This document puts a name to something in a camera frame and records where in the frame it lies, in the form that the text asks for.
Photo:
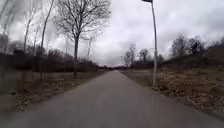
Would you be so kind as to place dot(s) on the dry grass slope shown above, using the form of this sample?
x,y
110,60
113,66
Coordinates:
x,y
190,83

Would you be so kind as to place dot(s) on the large bare tree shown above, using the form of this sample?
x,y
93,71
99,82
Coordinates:
x,y
77,23

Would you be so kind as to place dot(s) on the grey street lamp pole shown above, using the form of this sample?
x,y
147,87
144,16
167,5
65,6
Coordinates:
x,y
154,43

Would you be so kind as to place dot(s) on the distant bare trees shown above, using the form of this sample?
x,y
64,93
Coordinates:
x,y
166,50

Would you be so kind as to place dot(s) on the dark hedge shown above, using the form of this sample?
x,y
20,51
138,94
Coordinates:
x,y
43,61

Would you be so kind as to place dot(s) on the row of bare trees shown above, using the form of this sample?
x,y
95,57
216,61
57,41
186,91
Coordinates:
x,y
33,33

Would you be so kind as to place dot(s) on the grey asphalt path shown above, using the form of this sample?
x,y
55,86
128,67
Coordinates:
x,y
110,103

